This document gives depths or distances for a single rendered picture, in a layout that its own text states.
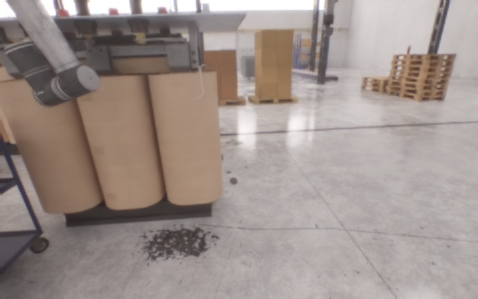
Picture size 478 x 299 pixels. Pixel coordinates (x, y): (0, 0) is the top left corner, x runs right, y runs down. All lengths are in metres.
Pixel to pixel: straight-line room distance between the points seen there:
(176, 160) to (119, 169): 0.37
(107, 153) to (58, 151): 0.29
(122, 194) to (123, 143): 0.37
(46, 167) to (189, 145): 0.91
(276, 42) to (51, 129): 5.21
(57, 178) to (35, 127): 0.34
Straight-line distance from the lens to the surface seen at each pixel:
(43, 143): 1.81
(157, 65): 1.57
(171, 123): 1.47
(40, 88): 1.29
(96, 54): 1.57
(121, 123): 1.55
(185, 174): 1.58
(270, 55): 6.08
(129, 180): 1.68
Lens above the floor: 1.15
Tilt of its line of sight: 22 degrees down
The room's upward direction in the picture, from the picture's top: 2 degrees counter-clockwise
